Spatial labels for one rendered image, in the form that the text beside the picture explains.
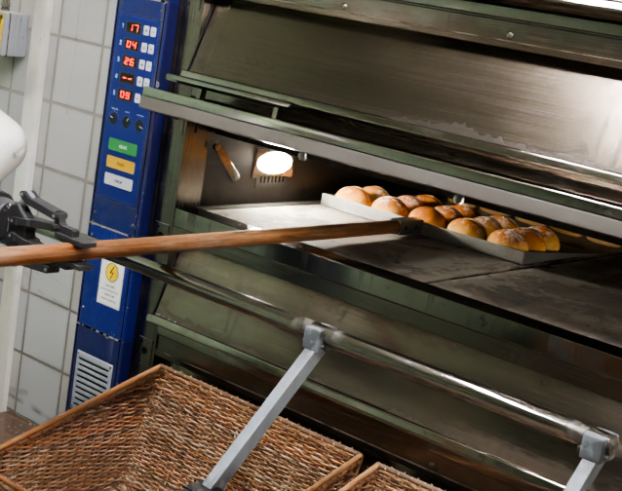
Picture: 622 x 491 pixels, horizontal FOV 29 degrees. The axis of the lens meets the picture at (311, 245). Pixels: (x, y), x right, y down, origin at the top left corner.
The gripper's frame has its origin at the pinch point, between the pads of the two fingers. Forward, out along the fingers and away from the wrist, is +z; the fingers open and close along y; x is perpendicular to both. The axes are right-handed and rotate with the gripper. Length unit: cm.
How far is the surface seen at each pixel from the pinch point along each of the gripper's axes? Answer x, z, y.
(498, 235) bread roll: -102, 19, -3
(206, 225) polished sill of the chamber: -56, -23, 5
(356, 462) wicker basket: -51, 28, 36
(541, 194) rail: -40, 58, -24
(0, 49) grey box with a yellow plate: -49, -89, -20
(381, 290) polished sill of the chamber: -55, 23, 4
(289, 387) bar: -12.1, 38.2, 11.1
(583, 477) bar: -15, 86, 6
